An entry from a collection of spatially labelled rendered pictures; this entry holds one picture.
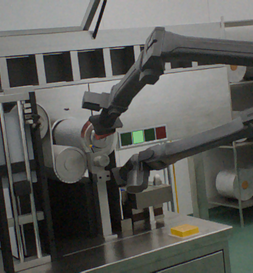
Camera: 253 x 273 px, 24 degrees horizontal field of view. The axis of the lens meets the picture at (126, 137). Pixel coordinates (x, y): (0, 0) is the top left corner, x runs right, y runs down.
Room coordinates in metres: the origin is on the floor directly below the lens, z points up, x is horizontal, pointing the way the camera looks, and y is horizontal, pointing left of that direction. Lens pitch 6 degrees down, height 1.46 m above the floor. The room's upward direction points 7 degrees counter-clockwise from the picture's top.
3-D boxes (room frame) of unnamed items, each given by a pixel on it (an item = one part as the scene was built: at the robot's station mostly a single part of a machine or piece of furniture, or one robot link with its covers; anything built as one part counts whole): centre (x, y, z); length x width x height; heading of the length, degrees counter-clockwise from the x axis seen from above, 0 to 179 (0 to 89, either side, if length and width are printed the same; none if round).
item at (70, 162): (2.10, 0.26, 1.18); 0.26 x 0.12 x 0.12; 31
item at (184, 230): (1.94, -0.16, 0.91); 0.07 x 0.07 x 0.02; 31
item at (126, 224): (2.19, 0.11, 0.92); 0.28 x 0.04 x 0.04; 31
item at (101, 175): (2.00, 0.11, 1.05); 0.06 x 0.05 x 0.31; 31
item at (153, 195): (2.29, 0.02, 1.00); 0.40 x 0.16 x 0.06; 31
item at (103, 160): (1.97, 0.09, 1.18); 0.04 x 0.02 x 0.04; 121
